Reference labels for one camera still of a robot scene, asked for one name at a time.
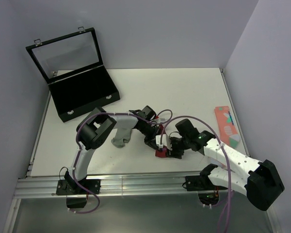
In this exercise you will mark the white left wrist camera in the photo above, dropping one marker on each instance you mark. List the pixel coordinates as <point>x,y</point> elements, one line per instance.
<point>160,120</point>

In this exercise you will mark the pink patterned sock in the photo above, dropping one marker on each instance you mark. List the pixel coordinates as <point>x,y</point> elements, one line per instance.
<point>227,130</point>

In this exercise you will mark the grey-green ankle sock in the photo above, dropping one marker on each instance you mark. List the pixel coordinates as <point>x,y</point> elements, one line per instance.
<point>121,138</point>

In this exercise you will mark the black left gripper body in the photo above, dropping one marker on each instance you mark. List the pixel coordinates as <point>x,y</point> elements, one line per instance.
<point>150,134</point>

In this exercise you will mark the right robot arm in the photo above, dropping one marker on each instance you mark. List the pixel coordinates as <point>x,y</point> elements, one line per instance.
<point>228,169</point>

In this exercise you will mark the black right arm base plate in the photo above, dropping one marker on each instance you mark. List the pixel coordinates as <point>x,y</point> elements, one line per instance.
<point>200,183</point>

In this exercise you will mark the maroon sock with orange cuff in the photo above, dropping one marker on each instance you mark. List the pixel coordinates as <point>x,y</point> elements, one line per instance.
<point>162,153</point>

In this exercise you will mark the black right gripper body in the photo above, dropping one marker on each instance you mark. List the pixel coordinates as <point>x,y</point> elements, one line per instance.
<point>178,145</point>

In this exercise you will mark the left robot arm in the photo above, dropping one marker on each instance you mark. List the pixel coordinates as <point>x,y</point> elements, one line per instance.
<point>94,130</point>

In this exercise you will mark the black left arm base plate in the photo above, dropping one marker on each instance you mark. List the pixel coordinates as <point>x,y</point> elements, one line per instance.
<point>63,188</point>

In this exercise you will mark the aluminium frame rail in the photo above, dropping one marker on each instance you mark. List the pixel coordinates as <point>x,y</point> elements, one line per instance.
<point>110,185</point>

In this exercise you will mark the black display case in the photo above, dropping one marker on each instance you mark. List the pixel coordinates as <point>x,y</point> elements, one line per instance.
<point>74,71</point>

